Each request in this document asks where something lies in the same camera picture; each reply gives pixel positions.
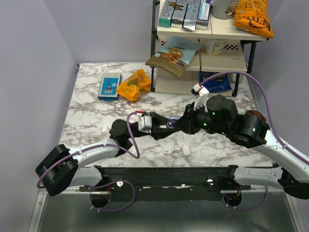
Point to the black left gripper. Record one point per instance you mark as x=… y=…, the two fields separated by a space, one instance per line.
x=156 y=131

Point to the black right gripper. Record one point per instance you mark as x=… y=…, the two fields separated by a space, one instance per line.
x=186 y=123

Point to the purple earbud charging case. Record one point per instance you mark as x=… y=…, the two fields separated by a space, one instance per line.
x=171 y=121

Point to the white earbud case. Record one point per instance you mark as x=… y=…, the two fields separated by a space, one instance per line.
x=186 y=150

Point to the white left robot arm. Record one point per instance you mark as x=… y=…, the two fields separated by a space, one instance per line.
x=67 y=167

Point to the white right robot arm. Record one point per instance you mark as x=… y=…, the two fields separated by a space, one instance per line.
x=291 y=174

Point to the white earbud right one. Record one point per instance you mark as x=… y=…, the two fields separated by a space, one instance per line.
x=176 y=150

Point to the orange snack bag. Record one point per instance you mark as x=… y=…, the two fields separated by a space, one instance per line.
x=135 y=86

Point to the blue Doritos bag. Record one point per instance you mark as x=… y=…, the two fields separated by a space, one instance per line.
x=215 y=85

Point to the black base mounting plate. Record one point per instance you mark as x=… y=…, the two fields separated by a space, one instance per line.
x=165 y=184

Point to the blue razor box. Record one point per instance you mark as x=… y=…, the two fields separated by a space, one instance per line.
x=108 y=86

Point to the teal gold chip bag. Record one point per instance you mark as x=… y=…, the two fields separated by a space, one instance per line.
x=175 y=55

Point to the black beige shelf rack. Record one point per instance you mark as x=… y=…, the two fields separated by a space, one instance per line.
x=238 y=55

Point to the white mug on shelf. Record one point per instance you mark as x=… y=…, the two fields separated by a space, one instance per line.
x=215 y=46

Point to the blue white box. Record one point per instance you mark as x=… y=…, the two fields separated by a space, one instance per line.
x=203 y=16

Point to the teal toothpaste box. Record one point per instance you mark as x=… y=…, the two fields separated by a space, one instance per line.
x=166 y=13

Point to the white printed cup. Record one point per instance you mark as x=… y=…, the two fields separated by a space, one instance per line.
x=223 y=9

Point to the orange honey dijon chip bag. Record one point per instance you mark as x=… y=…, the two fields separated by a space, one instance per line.
x=251 y=16

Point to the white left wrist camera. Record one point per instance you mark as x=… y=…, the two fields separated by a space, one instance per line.
x=144 y=122

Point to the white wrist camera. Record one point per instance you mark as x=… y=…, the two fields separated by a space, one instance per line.
x=201 y=95
x=144 y=122

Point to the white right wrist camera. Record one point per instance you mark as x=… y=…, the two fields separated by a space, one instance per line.
x=201 y=95

